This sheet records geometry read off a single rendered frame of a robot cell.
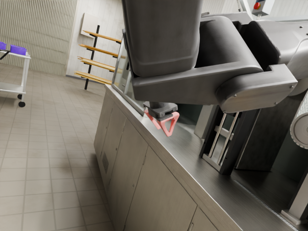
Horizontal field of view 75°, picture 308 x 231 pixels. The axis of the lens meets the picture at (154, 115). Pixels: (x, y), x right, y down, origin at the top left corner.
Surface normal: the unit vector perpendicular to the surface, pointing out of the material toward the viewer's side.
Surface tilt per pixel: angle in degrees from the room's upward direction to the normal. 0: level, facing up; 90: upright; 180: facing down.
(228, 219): 90
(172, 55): 115
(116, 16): 90
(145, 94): 129
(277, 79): 47
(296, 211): 90
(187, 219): 90
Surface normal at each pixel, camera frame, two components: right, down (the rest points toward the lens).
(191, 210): -0.89, -0.16
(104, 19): 0.47, 0.33
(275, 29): 0.04, -0.52
